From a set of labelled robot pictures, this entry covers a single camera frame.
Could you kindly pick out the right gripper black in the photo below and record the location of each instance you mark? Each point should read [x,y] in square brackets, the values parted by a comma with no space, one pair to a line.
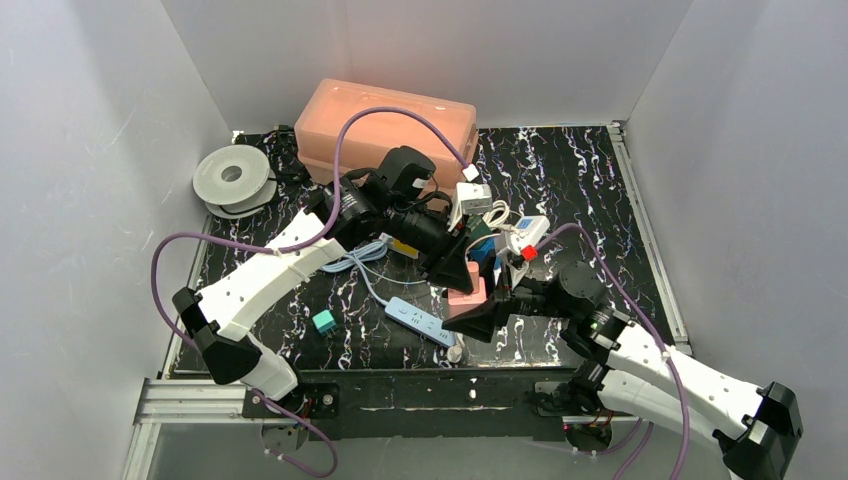
[506,302]

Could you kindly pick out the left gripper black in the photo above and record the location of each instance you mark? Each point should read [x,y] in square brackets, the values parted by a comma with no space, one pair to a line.
[445,248]

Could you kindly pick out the dark green cube charger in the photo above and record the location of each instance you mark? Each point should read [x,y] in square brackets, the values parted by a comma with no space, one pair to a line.
[477,227]

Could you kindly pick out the light blue power strip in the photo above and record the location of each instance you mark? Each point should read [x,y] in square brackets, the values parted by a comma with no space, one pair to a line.
[419,321]

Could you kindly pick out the white long power strip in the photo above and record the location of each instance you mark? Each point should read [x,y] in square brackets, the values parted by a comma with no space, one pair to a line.
[538,223]

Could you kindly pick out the teal plug adapter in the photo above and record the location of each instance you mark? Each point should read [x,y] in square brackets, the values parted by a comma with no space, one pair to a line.
[324,322]

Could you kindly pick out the pink translucent plastic storage box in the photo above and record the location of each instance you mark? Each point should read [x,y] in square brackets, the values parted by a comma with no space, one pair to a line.
[370,138]

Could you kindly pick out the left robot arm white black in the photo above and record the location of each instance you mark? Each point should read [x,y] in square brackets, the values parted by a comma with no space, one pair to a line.
[360,206]

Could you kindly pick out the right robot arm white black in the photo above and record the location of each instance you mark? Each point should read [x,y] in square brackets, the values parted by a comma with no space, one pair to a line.
[625,370]

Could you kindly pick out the blue plug adapter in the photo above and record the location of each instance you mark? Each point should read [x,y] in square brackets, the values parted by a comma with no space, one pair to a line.
[484,252]

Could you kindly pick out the yellow cube socket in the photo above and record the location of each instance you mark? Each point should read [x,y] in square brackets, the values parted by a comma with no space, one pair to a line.
[404,249]

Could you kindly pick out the grey filament spool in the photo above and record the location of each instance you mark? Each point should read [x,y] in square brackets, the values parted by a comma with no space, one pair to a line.
[235,181]

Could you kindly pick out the aluminium frame rail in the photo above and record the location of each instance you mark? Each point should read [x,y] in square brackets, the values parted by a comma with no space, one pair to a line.
[190,402]

